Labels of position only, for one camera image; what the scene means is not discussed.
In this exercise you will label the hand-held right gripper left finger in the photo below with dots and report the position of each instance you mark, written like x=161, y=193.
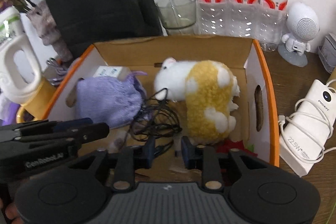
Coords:
x=150, y=151

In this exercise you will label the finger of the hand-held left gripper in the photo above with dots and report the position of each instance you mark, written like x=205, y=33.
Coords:
x=73, y=124
x=86, y=132

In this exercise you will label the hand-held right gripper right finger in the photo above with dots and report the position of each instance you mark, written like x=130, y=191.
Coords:
x=187, y=152

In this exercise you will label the red fabric rose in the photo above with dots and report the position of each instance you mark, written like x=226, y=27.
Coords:
x=233, y=146

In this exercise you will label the yellow and white plush toy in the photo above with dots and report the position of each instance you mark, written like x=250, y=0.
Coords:
x=204, y=98

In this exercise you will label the red cardboard box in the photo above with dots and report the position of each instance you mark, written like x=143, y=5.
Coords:
x=210, y=48

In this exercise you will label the person's left hand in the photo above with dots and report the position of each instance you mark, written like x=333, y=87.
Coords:
x=8, y=212

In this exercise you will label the yellow mug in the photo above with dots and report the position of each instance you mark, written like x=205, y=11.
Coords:
x=44, y=92

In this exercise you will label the white detergent bottle vase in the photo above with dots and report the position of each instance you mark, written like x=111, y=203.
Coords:
x=29, y=87

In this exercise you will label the purple tissue pack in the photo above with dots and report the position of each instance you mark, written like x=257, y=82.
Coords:
x=8, y=111

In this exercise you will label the grey plush toy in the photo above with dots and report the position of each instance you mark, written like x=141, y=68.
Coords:
x=50, y=29

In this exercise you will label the glass cup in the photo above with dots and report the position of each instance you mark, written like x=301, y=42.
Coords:
x=183, y=14

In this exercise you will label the glass stirring rod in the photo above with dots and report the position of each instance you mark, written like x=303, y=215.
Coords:
x=172, y=5

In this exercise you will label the yellow thermos jug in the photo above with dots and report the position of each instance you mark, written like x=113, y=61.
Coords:
x=332, y=80

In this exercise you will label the white robot-shaped speaker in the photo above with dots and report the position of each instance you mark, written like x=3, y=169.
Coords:
x=302, y=22

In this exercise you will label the small grey box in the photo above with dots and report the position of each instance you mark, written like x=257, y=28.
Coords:
x=328, y=50

